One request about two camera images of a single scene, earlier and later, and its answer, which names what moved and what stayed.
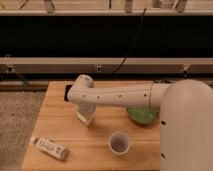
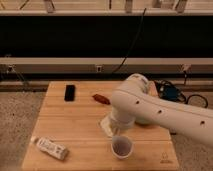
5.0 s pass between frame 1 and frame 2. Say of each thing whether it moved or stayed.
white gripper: moved
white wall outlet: stayed
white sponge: moved
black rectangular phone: stayed
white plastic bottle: stayed
